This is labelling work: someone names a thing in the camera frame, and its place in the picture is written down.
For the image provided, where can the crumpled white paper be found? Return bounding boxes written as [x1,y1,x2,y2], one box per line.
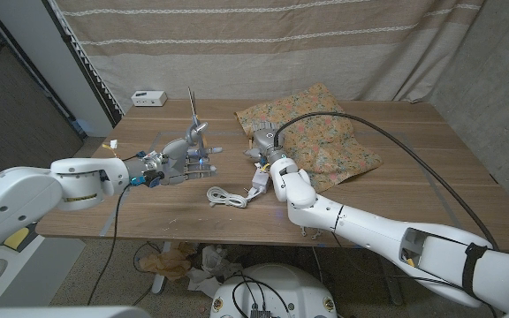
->
[186,245,245,299]

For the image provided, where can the crumpled brown paper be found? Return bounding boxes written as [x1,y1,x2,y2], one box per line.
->
[138,241,198,282]

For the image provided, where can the grey fabric curtain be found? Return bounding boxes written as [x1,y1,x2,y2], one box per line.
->
[395,0,509,213]

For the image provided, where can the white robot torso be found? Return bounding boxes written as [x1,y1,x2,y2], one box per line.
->
[209,263,338,318]

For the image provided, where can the white power strip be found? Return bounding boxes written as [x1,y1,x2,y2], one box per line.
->
[251,170,272,195]

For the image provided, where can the white floor platform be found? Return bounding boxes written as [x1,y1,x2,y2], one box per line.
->
[0,233,87,310]

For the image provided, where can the grey yellow scissors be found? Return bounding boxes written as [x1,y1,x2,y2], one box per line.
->
[186,87,210,155]

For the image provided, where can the yellow black foot pedal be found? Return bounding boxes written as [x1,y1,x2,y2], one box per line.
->
[2,225,33,252]

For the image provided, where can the white coiled power cord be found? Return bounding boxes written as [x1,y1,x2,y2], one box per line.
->
[205,185,255,209]

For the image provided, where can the white table leg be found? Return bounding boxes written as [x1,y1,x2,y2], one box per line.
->
[151,241,171,296]

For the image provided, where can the white outlet box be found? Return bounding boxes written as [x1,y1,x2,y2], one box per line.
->
[131,90,168,108]

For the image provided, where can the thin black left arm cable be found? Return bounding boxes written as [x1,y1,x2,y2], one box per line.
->
[86,181,134,307]

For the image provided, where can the black looped torso cable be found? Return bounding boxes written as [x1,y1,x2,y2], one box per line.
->
[232,271,292,318]

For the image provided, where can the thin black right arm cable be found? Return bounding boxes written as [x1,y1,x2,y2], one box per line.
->
[330,231,498,318]

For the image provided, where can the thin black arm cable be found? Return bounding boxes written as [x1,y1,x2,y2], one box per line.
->
[86,181,134,307]
[330,231,498,318]

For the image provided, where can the dark grey door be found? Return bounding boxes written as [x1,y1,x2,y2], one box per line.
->
[0,0,86,222]

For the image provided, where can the beige striped curtain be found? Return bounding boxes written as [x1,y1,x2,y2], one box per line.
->
[53,0,488,114]

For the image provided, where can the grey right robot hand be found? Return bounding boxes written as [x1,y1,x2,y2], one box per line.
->
[243,121,289,165]

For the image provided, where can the floral patterned cloth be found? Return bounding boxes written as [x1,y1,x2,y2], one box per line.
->
[234,81,384,194]

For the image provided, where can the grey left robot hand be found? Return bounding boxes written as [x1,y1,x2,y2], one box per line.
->
[124,119,224,187]

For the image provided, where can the black frame with zigzag trim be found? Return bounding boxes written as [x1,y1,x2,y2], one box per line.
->
[42,0,125,127]

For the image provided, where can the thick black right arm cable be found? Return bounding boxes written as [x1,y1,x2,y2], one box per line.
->
[273,111,501,252]

